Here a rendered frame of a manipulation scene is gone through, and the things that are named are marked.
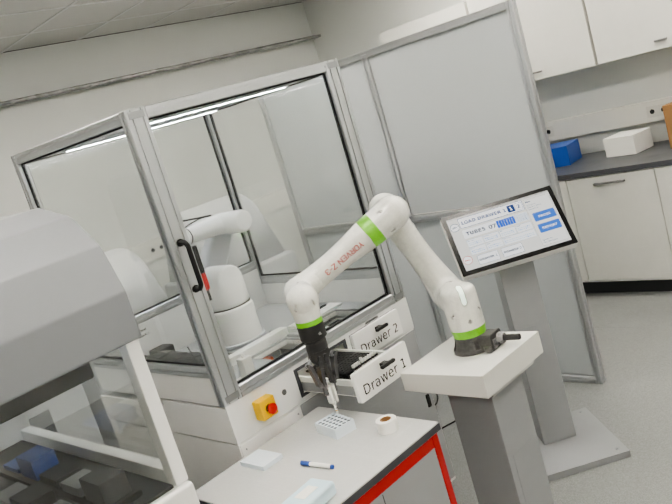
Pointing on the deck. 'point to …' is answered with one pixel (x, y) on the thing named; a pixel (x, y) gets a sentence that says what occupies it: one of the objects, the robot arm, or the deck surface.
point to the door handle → (192, 264)
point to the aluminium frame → (145, 148)
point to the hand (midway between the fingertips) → (331, 393)
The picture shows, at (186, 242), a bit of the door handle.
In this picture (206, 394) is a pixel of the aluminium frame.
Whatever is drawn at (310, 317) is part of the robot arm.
